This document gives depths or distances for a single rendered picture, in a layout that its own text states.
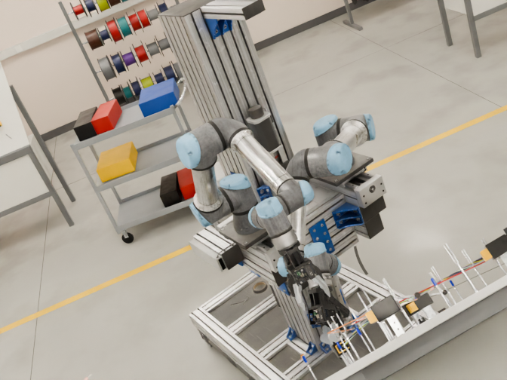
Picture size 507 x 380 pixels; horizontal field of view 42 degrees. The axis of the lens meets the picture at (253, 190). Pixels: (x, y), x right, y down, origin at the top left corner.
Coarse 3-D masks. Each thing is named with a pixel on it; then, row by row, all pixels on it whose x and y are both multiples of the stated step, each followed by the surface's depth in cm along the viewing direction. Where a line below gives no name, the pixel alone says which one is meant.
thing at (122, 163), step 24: (144, 96) 520; (168, 96) 506; (96, 120) 511; (120, 120) 532; (144, 120) 507; (72, 144) 509; (168, 144) 561; (120, 168) 532; (144, 168) 526; (96, 192) 529; (144, 192) 588; (168, 192) 543; (192, 192) 546; (120, 216) 566; (144, 216) 544
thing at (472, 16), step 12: (444, 0) 657; (456, 0) 633; (468, 0) 606; (480, 0) 611; (492, 0) 614; (504, 0) 617; (444, 12) 665; (468, 12) 612; (480, 12) 616; (492, 12) 617; (444, 24) 670
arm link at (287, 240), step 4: (292, 228) 201; (288, 232) 199; (292, 232) 200; (280, 236) 206; (284, 236) 199; (288, 236) 199; (292, 236) 200; (296, 236) 201; (272, 240) 201; (276, 240) 200; (280, 240) 199; (284, 240) 199; (288, 240) 199; (292, 240) 200; (296, 240) 200; (276, 244) 200; (280, 244) 200; (284, 244) 199; (288, 244) 199; (292, 244) 200; (276, 248) 201; (280, 248) 200; (284, 248) 200; (288, 248) 200
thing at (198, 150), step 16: (208, 128) 230; (176, 144) 233; (192, 144) 227; (208, 144) 228; (224, 144) 231; (192, 160) 227; (208, 160) 232; (192, 176) 247; (208, 176) 243; (208, 192) 251; (192, 208) 262; (208, 208) 259; (224, 208) 265; (208, 224) 265
